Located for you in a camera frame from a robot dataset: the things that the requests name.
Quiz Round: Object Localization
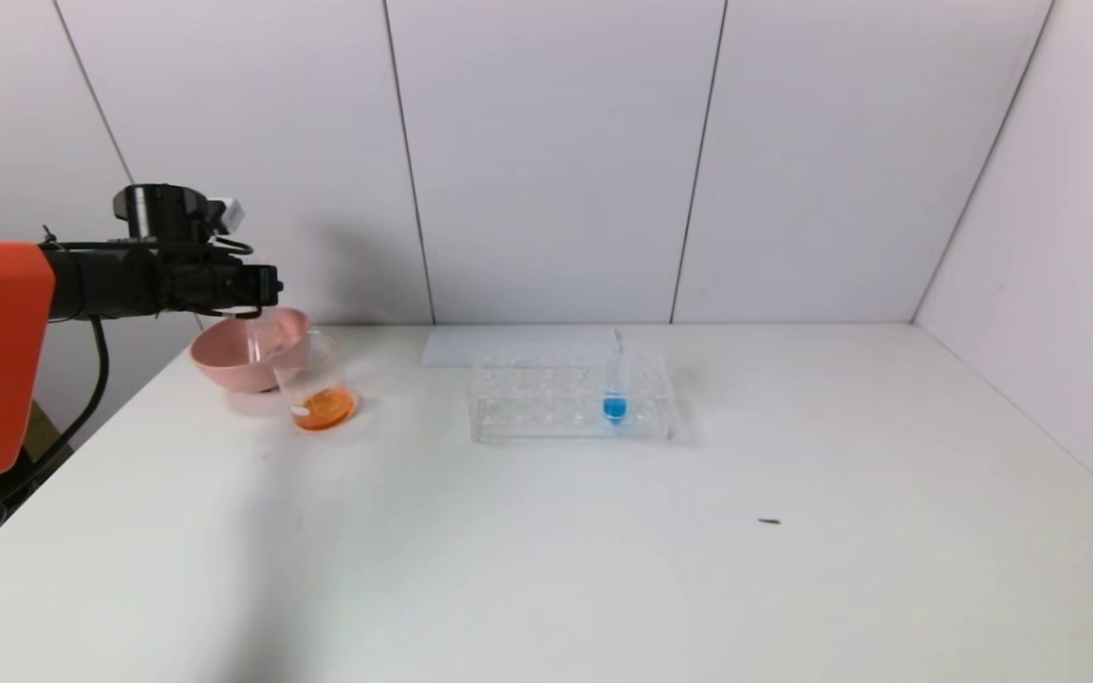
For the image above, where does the black cable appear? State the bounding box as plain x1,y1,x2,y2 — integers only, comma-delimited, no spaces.
0,318,112,504

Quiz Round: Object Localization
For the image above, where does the white paper sheet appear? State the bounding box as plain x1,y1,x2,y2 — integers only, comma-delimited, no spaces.
423,328,621,369

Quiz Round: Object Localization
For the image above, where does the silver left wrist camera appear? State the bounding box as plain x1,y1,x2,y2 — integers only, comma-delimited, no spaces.
209,197,247,237

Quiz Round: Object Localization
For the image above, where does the clear acrylic test tube rack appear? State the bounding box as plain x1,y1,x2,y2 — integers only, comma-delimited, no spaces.
468,347,676,446

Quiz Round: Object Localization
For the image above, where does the test tube with yellow pigment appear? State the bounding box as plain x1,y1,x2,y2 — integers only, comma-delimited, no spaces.
241,308,268,369

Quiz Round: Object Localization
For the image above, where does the clear glass beaker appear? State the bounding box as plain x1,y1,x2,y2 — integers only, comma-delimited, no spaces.
267,330,359,435

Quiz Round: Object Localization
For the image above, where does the test tube with blue pigment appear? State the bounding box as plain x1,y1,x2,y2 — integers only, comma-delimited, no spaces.
602,329,628,426

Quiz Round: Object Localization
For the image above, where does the pink plastic bowl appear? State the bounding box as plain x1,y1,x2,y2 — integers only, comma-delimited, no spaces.
191,307,313,395

